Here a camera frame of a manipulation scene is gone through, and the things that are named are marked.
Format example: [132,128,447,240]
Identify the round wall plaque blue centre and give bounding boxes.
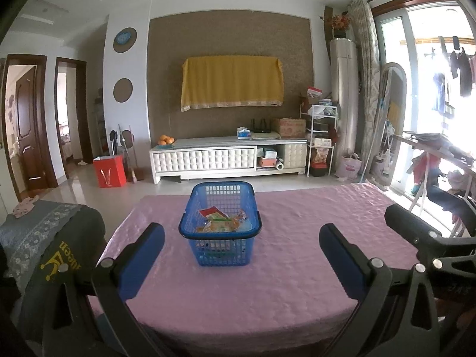
[113,27,138,54]

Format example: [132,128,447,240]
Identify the hanging clothes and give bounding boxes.
[430,35,476,120]

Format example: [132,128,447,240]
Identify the orange snack packet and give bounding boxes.
[197,217,241,233]

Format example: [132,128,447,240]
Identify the white wire rack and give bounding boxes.
[300,104,339,178]

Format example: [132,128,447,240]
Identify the white tufted cabinet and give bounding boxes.
[149,136,309,184]

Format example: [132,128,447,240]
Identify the blue plastic basket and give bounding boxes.
[178,181,263,267]

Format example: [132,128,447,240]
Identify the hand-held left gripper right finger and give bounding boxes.
[319,223,447,357]

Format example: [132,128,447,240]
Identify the small pink cloth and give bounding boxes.
[11,196,40,220]

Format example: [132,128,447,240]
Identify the standing air conditioner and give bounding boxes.
[330,37,360,157]

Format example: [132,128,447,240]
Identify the dark chair cover yellow print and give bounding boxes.
[18,204,107,345]

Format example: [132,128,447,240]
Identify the brown wooden door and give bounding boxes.
[14,65,48,191]

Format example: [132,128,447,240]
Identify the pink tablecloth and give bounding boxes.
[89,182,422,357]

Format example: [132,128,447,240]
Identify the plain round wall plaque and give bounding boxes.
[112,78,134,103]

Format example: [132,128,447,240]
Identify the yellow cloth cover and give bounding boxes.
[181,56,284,112]

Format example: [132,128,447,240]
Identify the red paper bag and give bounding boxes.
[93,155,127,188]

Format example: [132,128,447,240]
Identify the patterned curtain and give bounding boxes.
[347,0,382,187]

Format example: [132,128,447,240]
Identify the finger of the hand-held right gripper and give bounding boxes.
[384,203,476,270]

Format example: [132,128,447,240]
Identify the arched standing mirror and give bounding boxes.
[377,62,407,191]

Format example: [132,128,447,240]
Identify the red white box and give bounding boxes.
[306,86,324,105]

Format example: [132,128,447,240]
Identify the vase of dried flowers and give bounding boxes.
[329,12,353,39]

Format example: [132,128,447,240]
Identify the cardboard box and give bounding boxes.
[274,118,307,138]

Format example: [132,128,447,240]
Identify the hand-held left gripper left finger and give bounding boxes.
[43,222,166,357]

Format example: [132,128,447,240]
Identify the clothes drying rack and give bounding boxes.
[401,130,476,232]

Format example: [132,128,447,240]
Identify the grey lace cloth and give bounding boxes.
[0,198,88,287]

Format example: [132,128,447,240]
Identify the pink white shopping bag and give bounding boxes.
[335,153,362,179]

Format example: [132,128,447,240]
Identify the broom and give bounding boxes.
[126,122,138,184]

